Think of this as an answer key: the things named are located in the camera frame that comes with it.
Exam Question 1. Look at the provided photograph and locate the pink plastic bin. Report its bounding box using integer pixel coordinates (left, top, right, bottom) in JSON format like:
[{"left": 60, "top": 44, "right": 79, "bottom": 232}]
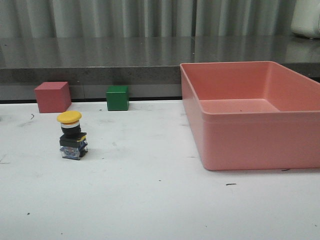
[{"left": 180, "top": 61, "right": 320, "bottom": 171}]

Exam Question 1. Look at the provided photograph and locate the grey counter shelf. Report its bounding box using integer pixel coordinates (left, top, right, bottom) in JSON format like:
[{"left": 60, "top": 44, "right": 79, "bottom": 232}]
[{"left": 0, "top": 35, "right": 320, "bottom": 103}]

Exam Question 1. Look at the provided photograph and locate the pink cube block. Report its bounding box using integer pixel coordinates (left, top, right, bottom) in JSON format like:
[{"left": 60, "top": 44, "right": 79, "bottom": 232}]
[{"left": 34, "top": 81, "right": 72, "bottom": 113}]

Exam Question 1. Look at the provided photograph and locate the yellow push button switch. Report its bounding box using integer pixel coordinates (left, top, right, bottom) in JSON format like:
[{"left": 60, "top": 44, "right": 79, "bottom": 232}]
[{"left": 57, "top": 110, "right": 88, "bottom": 160}]

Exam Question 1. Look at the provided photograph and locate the white appliance in background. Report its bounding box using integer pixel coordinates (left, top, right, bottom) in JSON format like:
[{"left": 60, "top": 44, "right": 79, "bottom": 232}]
[{"left": 290, "top": 0, "right": 320, "bottom": 39}]

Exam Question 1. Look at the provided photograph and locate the green cube block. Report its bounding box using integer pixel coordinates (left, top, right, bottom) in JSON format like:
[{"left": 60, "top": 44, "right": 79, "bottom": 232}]
[{"left": 106, "top": 85, "right": 129, "bottom": 111}]

